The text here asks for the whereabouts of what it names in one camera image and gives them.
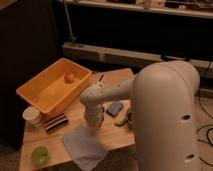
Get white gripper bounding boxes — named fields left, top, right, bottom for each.
left=84, top=105, right=102, bottom=135

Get dark red grape bunch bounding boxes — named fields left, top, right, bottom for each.
left=98, top=106, right=105, bottom=128

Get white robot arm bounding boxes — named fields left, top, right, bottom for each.
left=80, top=60, right=200, bottom=171

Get small metal cup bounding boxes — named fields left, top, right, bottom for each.
left=127, top=112, right=133, bottom=130

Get green plastic cup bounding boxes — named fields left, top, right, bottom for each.
left=31, top=146, right=49, bottom=165

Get white paper cup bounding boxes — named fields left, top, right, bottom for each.
left=22, top=106, right=42, bottom=126

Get grey cloth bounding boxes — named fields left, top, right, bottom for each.
left=62, top=124, right=107, bottom=171

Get blue sponge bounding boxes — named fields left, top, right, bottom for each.
left=106, top=101, right=124, bottom=117

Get green bean pod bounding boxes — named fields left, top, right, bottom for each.
left=114, top=108, right=131, bottom=127

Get black striped block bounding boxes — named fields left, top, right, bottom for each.
left=43, top=113, right=69, bottom=133

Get yellow plastic bin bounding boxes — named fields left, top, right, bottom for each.
left=16, top=58, right=92, bottom=115

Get small orange fruit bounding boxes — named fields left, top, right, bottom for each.
left=64, top=73, right=75, bottom=84

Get metal stand pole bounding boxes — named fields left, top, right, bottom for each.
left=63, top=0, right=76, bottom=46

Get upper wooden shelf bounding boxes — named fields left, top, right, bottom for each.
left=56, top=0, right=213, bottom=20

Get white handled brush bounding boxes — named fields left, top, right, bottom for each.
left=97, top=74, right=105, bottom=84

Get black floor cables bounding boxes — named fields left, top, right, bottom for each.
left=194, top=59, right=213, bottom=168

